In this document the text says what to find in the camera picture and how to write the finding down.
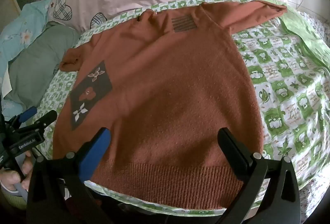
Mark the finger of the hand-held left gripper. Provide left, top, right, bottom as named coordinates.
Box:
left=24, top=110, right=58, bottom=134
left=14, top=107, right=38, bottom=124

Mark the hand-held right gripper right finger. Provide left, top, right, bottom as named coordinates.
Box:
left=218, top=127, right=301, bottom=224

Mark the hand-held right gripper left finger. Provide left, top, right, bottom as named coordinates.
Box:
left=27, top=127, right=111, bottom=224

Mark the orange knit sweater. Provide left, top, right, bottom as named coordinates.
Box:
left=52, top=0, right=288, bottom=210

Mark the person's left hand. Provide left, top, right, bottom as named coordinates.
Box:
left=0, top=150, right=34, bottom=197

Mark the grey-green pillow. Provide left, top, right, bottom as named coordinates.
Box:
left=5, top=23, right=81, bottom=106

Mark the light blue floral bedding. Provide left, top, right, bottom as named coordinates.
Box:
left=0, top=0, right=60, bottom=121

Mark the green checked blanket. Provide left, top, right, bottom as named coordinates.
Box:
left=39, top=0, right=330, bottom=217

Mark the light green cloth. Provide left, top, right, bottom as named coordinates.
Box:
left=258, top=0, right=330, bottom=71

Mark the small floral bed sheet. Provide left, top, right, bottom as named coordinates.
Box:
left=289, top=9, right=330, bottom=215

